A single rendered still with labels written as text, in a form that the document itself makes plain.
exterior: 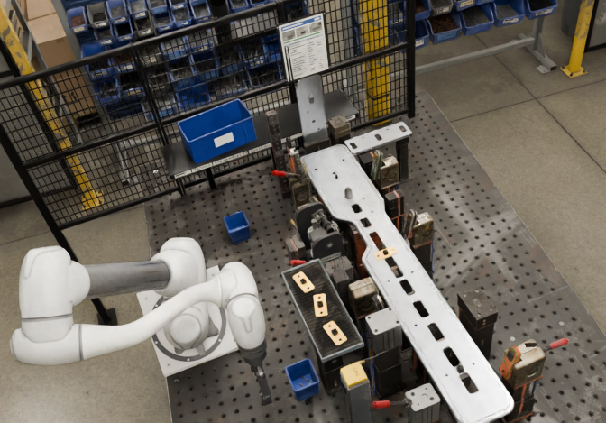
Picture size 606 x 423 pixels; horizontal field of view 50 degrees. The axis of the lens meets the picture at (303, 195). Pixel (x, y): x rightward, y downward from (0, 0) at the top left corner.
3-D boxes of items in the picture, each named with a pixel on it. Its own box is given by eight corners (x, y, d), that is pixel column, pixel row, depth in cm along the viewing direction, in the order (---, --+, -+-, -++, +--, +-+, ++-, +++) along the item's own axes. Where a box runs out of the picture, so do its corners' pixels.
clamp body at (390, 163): (406, 221, 291) (405, 163, 267) (381, 230, 289) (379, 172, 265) (396, 208, 297) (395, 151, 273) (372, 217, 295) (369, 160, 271)
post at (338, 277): (356, 343, 249) (349, 278, 221) (344, 347, 248) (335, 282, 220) (352, 333, 253) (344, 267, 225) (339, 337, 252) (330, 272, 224)
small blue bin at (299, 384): (322, 394, 236) (320, 381, 229) (297, 404, 234) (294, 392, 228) (311, 370, 243) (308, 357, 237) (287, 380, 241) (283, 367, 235)
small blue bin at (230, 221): (253, 239, 294) (250, 225, 288) (233, 246, 293) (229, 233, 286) (246, 223, 302) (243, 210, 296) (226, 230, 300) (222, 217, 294)
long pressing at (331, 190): (527, 406, 193) (527, 403, 192) (460, 436, 189) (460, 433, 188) (344, 142, 290) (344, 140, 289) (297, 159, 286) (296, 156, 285)
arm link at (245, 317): (270, 345, 196) (262, 313, 205) (264, 313, 185) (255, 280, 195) (235, 354, 194) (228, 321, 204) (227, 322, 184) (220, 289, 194)
